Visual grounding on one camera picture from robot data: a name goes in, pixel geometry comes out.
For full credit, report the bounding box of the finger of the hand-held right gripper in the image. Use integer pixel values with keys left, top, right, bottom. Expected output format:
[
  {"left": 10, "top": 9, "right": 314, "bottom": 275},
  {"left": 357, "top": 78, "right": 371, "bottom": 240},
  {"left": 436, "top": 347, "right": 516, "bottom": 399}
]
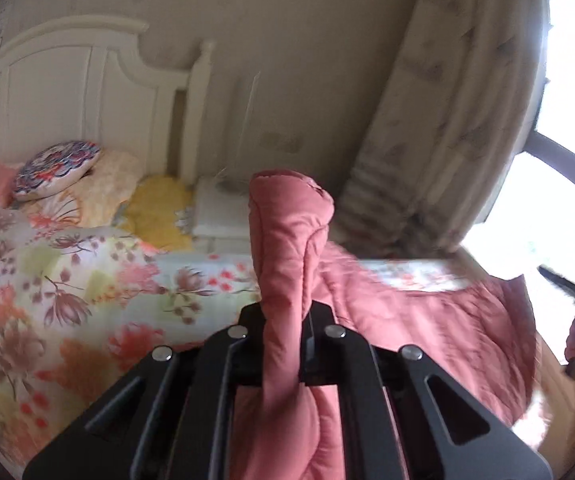
[{"left": 537, "top": 265, "right": 575, "bottom": 298}]

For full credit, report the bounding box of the yellow cloth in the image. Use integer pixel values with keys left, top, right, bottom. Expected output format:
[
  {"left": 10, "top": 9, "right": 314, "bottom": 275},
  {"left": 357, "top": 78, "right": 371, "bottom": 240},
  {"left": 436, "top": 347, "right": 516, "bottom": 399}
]
[{"left": 118, "top": 174, "right": 193, "bottom": 251}]

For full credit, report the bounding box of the white nightstand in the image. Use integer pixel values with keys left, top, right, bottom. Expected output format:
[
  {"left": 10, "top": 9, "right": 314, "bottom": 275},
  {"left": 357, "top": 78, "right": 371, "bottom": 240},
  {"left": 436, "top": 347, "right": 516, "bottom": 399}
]
[{"left": 192, "top": 176, "right": 256, "bottom": 241}]

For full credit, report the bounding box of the white wooden headboard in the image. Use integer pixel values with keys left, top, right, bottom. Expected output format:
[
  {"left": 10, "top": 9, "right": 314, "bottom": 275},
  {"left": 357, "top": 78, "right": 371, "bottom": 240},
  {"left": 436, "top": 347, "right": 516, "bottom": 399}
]
[{"left": 0, "top": 15, "right": 216, "bottom": 186}]

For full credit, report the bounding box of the pale yellow floral pillow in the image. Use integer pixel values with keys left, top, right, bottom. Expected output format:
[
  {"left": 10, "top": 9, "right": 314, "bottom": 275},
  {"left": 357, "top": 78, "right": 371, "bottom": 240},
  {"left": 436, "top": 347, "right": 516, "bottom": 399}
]
[{"left": 18, "top": 150, "right": 143, "bottom": 228}]

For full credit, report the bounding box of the round patterned cushion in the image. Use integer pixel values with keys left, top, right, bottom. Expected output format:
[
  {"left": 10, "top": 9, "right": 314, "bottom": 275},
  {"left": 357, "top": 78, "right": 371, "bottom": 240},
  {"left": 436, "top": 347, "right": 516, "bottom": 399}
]
[{"left": 12, "top": 140, "right": 103, "bottom": 201}]

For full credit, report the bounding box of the dark framed window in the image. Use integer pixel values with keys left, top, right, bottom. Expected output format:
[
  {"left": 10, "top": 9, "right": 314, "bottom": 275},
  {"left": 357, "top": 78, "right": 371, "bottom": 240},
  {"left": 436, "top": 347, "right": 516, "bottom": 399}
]
[{"left": 467, "top": 0, "right": 575, "bottom": 281}]

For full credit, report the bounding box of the pink quilted coat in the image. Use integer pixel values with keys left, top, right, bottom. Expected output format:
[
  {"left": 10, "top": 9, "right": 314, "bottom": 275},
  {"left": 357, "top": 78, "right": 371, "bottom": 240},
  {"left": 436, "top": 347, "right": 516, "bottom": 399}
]
[{"left": 230, "top": 170, "right": 541, "bottom": 480}]

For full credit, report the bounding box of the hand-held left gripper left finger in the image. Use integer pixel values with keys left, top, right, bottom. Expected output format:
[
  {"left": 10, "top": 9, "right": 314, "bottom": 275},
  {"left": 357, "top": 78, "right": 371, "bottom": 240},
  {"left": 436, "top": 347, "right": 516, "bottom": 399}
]
[{"left": 22, "top": 302, "right": 268, "bottom": 480}]

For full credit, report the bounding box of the printed beige curtain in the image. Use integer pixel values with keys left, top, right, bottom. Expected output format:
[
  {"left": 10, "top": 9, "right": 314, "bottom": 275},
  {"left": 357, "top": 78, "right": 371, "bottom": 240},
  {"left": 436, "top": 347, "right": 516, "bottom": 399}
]
[{"left": 332, "top": 0, "right": 553, "bottom": 256}]

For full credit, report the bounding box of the thin white lamp pole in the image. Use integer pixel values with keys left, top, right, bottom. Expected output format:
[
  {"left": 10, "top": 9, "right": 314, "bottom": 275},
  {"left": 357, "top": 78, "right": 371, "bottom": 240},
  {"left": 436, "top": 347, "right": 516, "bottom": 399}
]
[{"left": 238, "top": 72, "right": 263, "bottom": 186}]

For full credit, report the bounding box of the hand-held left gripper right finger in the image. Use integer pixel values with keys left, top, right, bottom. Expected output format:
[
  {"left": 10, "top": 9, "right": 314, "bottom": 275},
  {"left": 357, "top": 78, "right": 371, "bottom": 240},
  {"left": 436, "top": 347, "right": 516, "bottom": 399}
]
[{"left": 297, "top": 302, "right": 553, "bottom": 480}]

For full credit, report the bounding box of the bed with floral sheet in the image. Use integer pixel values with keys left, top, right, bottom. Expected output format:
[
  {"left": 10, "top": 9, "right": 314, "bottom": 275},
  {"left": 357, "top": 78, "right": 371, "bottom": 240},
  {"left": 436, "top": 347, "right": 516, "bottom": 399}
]
[{"left": 0, "top": 160, "right": 518, "bottom": 480}]

